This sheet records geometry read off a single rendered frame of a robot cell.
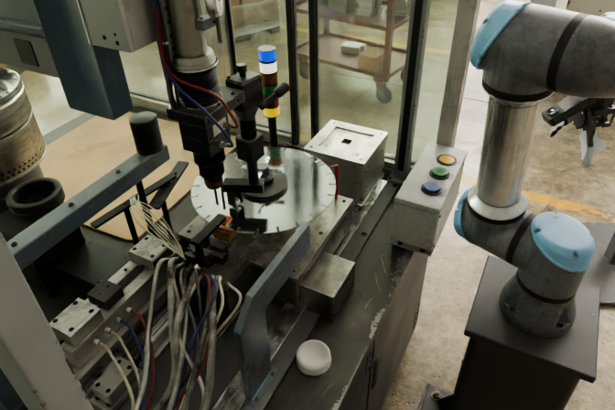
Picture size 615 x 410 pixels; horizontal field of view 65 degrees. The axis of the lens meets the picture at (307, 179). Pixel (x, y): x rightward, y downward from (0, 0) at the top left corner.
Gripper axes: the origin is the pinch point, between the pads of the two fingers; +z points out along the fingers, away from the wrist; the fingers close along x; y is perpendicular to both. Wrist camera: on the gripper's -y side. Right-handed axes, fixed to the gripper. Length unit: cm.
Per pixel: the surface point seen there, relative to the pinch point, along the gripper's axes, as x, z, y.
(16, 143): 25, -8, -138
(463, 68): 12.1, -21.1, -26.5
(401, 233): -8.2, 11.9, -47.0
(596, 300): -34.1, 16.2, -10.7
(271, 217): -13, -4, -79
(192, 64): -18, -41, -90
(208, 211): -9, -4, -92
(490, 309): -31.4, 16.3, -34.5
